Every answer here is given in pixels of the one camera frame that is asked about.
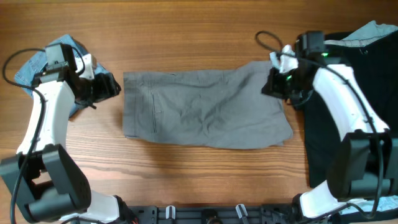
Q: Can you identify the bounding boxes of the grey shorts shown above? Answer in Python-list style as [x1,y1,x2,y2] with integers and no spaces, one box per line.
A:
[123,61,293,149]

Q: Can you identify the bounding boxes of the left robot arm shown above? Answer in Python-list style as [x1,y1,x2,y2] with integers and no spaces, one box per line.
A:
[1,43,134,223]

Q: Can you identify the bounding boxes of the light blue garment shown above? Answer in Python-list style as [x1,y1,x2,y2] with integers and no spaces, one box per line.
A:
[302,21,397,187]

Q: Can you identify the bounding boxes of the black garment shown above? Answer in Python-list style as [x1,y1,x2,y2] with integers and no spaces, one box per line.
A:
[285,30,398,224]

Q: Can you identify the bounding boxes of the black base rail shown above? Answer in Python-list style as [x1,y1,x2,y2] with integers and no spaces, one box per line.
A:
[130,204,295,224]

